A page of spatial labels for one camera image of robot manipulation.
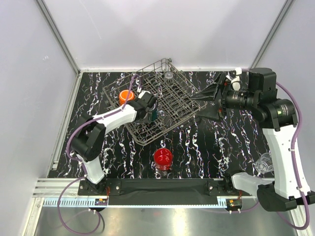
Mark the grey wire dish rack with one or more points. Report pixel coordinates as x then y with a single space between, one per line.
174 105

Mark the clear wine glass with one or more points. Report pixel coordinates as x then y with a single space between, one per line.
264 164

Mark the dark green mug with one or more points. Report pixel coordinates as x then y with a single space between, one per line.
154 115

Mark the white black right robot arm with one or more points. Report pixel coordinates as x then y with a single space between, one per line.
278 120

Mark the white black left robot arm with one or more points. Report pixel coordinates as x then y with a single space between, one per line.
85 144

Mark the clear plastic cup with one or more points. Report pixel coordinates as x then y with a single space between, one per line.
168 78

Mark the orange plastic cup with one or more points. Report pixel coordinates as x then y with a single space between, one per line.
126 94

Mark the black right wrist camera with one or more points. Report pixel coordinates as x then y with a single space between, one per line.
147 98

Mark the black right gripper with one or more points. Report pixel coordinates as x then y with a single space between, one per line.
210 93

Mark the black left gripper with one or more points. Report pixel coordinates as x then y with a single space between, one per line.
147 119

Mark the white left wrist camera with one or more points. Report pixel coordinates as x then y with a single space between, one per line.
234 77

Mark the red mug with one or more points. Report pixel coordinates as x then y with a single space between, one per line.
163 159

